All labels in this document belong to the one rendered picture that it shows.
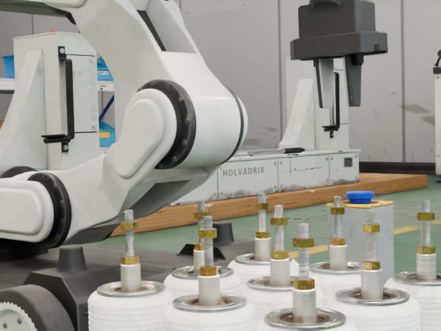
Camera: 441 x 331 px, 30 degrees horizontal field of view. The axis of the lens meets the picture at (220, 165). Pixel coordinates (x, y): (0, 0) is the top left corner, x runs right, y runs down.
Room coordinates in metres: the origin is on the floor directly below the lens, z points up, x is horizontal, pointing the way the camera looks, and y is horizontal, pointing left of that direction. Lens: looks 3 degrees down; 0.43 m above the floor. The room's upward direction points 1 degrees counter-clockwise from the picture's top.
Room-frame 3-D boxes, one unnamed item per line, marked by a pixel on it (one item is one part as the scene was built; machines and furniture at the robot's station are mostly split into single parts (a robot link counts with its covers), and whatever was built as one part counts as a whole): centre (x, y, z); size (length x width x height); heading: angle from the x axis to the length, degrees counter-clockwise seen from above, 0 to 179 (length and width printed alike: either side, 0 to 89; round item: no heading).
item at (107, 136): (6.85, 1.12, 0.36); 0.50 x 0.38 x 0.21; 49
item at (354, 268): (1.00, -0.14, 0.25); 0.08 x 0.08 x 0.01
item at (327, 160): (4.27, -0.08, 0.45); 1.51 x 0.57 x 0.74; 138
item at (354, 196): (1.18, -0.20, 0.32); 0.04 x 0.04 x 0.02
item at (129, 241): (0.90, 0.10, 0.30); 0.01 x 0.01 x 0.08
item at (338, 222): (1.00, -0.14, 0.30); 0.01 x 0.01 x 0.08
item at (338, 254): (1.00, -0.14, 0.26); 0.02 x 0.02 x 0.03
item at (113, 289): (0.90, 0.10, 0.25); 0.08 x 0.08 x 0.01
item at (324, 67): (1.01, -0.13, 0.48); 0.03 x 0.02 x 0.06; 143
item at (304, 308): (0.75, -0.07, 0.26); 0.02 x 0.02 x 0.03
